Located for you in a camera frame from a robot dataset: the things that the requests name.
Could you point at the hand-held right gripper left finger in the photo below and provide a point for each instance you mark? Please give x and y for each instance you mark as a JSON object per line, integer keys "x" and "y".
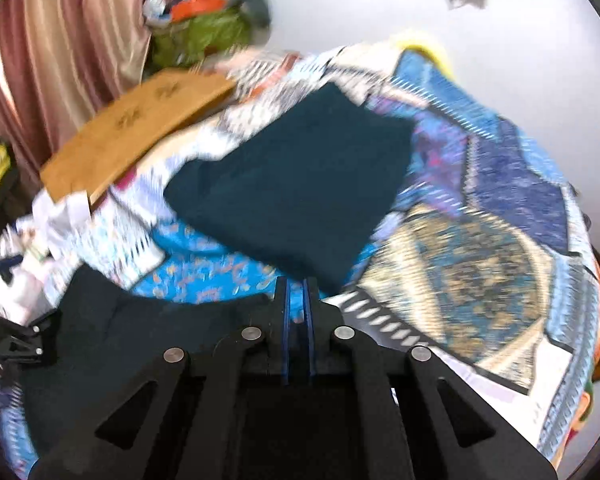
{"x": 286, "y": 320}

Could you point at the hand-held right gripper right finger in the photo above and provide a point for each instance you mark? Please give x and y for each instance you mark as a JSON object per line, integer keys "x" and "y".
{"x": 307, "y": 320}

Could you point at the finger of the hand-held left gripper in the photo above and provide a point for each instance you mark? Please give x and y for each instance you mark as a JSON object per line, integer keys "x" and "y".
{"x": 27, "y": 342}

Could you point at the black pants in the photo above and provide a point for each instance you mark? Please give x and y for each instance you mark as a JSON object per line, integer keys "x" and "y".
{"x": 105, "y": 320}

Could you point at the dark teal pants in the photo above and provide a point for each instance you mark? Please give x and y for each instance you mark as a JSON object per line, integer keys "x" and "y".
{"x": 300, "y": 180}

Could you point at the white crumpled cloth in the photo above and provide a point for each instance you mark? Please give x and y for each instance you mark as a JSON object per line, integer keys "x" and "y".
{"x": 55, "y": 225}

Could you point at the patchwork printed blanket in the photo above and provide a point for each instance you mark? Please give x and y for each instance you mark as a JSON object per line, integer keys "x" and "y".
{"x": 480, "y": 260}

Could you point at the brown wooden board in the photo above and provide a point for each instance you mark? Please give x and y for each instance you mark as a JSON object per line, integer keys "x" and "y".
{"x": 130, "y": 125}

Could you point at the green cloth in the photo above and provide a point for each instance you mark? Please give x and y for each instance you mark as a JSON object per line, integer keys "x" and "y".
{"x": 205, "y": 37}

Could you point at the pink curtain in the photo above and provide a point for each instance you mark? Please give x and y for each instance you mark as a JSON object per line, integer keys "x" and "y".
{"x": 55, "y": 35}

